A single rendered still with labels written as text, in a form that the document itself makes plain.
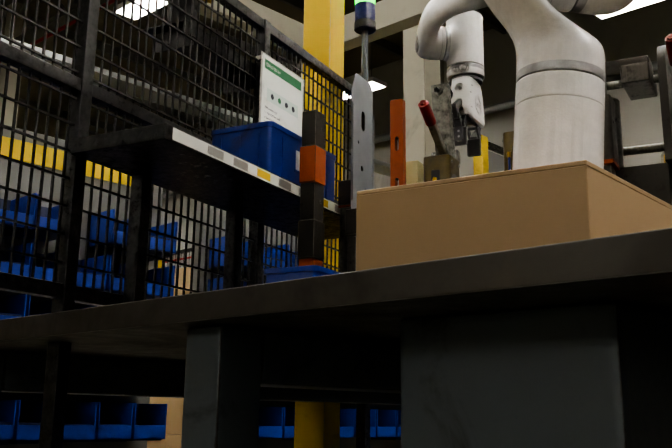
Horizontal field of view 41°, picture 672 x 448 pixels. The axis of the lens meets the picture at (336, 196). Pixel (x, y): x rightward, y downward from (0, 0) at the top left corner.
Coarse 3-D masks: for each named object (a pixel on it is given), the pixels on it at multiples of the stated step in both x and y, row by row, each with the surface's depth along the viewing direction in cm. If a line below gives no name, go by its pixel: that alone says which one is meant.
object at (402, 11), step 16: (240, 0) 636; (384, 0) 644; (400, 0) 633; (416, 0) 623; (208, 16) 626; (272, 16) 658; (352, 16) 665; (384, 16) 641; (400, 16) 630; (416, 16) 622; (288, 32) 668; (352, 32) 661; (384, 32) 648; (352, 48) 677
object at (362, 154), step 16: (352, 96) 210; (368, 96) 218; (352, 112) 208; (368, 112) 217; (352, 128) 207; (368, 128) 216; (352, 144) 206; (368, 144) 215; (352, 160) 205; (368, 160) 214; (352, 176) 204; (368, 176) 213; (352, 192) 203; (352, 208) 203
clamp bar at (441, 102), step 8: (432, 88) 185; (440, 88) 184; (448, 88) 185; (432, 96) 185; (440, 96) 184; (448, 96) 184; (432, 104) 185; (440, 104) 184; (448, 104) 184; (440, 112) 184; (448, 112) 183; (440, 120) 184; (448, 120) 183; (440, 128) 184; (448, 128) 183; (448, 136) 183; (448, 144) 183; (448, 152) 183
